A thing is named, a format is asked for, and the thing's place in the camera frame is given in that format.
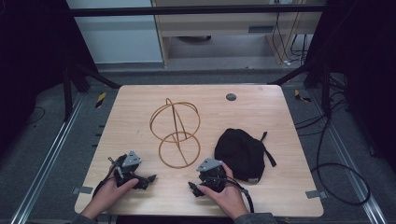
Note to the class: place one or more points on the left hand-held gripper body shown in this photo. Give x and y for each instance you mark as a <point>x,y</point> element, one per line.
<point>126,169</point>

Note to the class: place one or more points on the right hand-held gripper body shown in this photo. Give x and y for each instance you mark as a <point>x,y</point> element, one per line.
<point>211,174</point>

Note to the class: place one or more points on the person's right hand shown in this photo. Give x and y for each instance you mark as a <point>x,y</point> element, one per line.
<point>229,199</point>

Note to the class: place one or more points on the person's left hand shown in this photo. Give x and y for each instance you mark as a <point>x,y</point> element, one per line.
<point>107,196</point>

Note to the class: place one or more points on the black cap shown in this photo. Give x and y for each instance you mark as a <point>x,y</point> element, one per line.
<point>239,154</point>

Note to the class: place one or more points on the grey tape piece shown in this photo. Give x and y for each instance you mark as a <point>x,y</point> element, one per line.
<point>82,189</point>
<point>316,194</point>

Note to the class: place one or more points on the yellow black striped tape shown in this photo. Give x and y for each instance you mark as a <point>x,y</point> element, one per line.
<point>100,100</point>
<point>300,96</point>

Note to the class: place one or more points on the grey round table grommet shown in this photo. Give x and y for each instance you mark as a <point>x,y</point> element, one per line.
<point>231,97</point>

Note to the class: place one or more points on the black metal stand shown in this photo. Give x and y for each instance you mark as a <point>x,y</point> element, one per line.
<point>317,81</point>
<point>74,81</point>

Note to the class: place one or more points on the white cabinet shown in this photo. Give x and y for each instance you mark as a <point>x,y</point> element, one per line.
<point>118,37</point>

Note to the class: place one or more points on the light wooden desk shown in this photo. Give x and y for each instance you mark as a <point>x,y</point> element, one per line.
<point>218,25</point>

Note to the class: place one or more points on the aluminium floor rail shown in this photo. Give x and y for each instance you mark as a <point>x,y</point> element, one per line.
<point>46,161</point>
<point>348,158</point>

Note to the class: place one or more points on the black horizontal frame bar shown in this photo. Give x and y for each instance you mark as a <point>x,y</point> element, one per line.
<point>193,10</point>

